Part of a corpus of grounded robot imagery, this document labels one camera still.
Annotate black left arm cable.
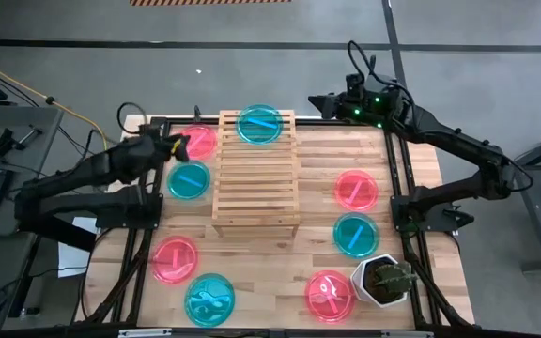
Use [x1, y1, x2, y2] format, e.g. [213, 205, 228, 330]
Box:
[116, 101, 148, 137]

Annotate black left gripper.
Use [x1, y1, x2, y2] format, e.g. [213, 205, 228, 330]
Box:
[146, 131, 192, 165]

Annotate pink translucent plastic plate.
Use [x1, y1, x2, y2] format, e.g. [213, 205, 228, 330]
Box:
[180, 124, 219, 161]
[333, 169, 380, 212]
[150, 235, 200, 285]
[303, 269, 357, 324]

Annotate slatted wooden shelf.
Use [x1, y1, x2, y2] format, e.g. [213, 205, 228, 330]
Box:
[210, 109, 301, 239]

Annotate white paper sheet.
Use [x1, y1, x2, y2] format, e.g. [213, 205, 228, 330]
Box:
[57, 216, 98, 278]

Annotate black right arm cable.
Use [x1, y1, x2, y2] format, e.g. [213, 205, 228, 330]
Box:
[347, 39, 417, 118]

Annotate white hexagonal plant pot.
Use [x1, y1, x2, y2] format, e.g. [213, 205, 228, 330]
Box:
[349, 253, 415, 310]

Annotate grey desk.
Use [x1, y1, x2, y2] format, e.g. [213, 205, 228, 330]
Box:
[0, 105, 63, 236]

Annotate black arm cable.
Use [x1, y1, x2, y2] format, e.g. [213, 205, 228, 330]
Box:
[347, 39, 417, 118]
[116, 101, 148, 137]

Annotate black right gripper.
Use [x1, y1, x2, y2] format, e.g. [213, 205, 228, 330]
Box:
[307, 91, 368, 122]

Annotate green cactus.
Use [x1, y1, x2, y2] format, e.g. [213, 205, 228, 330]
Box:
[374, 261, 420, 295]

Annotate yellow cable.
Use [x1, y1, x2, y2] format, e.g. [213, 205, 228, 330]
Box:
[0, 52, 110, 151]

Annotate black clamp tools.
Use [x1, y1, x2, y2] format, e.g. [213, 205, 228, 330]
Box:
[0, 124, 44, 159]

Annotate teal translucent plastic plate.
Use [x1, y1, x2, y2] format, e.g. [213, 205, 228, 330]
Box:
[183, 272, 237, 329]
[332, 211, 381, 259]
[235, 103, 285, 146]
[166, 160, 212, 201]

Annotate black aluminium table frame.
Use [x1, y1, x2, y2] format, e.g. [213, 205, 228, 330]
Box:
[70, 105, 477, 338]

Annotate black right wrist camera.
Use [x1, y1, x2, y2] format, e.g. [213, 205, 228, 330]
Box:
[344, 70, 366, 95]

